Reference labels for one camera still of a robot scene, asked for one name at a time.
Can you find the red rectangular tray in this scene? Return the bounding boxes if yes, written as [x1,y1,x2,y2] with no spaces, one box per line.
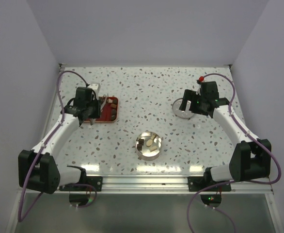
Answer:
[84,97,118,123]

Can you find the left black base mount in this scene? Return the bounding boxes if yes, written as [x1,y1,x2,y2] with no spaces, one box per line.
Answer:
[59,167,103,192]

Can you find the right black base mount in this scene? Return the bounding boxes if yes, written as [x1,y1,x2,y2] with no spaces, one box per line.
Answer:
[187,167,232,192]

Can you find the aluminium front rail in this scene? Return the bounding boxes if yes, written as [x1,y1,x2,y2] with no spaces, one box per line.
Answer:
[23,176,271,195]

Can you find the white wedge chocolate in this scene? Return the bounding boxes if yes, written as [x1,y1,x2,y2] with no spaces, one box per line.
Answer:
[150,146,157,151]

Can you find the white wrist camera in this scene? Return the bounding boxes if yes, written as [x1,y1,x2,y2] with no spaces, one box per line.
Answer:
[197,76,207,96]
[87,83,101,98]

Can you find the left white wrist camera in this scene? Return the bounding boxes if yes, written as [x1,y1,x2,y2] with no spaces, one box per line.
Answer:
[87,83,101,98]

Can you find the round silver tin lid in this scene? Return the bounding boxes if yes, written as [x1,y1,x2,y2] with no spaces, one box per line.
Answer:
[172,98,194,119]

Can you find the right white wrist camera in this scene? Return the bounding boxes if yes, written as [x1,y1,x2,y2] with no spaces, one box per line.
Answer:
[197,76,207,96]

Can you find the round silver tin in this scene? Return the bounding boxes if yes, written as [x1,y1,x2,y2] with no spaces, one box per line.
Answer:
[135,131,163,161]

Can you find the silver metal tweezers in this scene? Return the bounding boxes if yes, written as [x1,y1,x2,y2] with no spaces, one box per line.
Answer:
[90,94,109,126]

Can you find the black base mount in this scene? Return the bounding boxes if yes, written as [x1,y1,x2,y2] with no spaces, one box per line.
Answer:
[187,167,232,192]
[59,167,103,192]

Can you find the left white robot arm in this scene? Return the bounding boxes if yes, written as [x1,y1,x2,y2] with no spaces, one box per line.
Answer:
[18,83,101,194]

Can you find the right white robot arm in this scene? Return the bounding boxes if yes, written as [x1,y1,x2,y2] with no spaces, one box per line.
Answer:
[179,81,271,191]

